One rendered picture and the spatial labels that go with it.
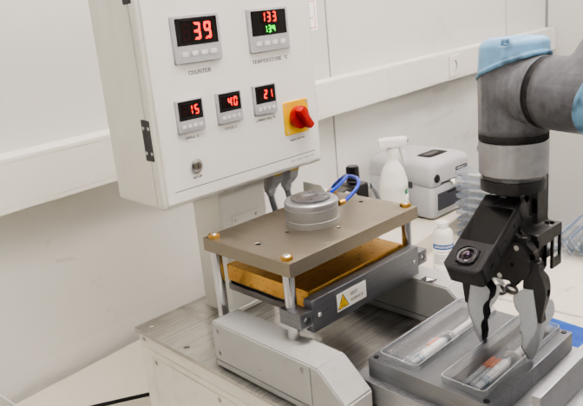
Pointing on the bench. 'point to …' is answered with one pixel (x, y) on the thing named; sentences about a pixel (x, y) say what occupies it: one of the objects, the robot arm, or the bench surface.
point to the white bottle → (442, 244)
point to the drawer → (553, 388)
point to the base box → (187, 382)
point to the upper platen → (337, 269)
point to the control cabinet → (206, 92)
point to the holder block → (507, 395)
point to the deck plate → (175, 338)
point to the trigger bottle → (393, 170)
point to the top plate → (310, 230)
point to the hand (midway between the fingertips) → (503, 343)
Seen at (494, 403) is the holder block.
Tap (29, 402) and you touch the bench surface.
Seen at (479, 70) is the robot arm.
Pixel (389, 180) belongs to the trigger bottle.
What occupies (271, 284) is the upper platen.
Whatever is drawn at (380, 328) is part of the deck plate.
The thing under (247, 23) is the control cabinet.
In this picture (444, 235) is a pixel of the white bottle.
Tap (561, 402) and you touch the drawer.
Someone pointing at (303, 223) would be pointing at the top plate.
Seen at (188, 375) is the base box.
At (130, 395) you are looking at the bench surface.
